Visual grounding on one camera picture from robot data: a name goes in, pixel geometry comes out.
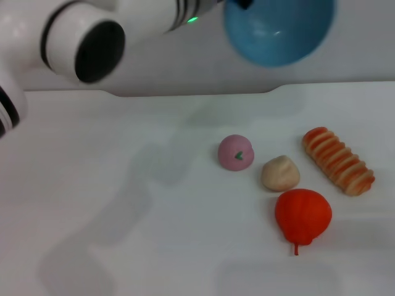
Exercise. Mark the pink peach-shaped pastry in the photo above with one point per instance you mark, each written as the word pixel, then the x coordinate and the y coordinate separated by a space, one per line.
pixel 236 152

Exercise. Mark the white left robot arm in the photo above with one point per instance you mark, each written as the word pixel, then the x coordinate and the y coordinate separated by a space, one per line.
pixel 86 43

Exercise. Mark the orange striped bread roll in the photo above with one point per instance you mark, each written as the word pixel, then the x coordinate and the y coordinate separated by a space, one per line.
pixel 338 160

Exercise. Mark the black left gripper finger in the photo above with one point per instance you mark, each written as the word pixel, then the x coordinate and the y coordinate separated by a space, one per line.
pixel 246 3

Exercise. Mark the blue bowl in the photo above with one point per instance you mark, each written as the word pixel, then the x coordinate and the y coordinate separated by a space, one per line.
pixel 277 34

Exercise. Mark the red pear-shaped toy fruit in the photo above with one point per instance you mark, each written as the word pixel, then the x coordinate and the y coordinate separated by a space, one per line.
pixel 302 216

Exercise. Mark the beige egg yolk pastry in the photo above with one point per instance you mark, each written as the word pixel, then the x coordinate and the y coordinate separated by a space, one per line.
pixel 280 174

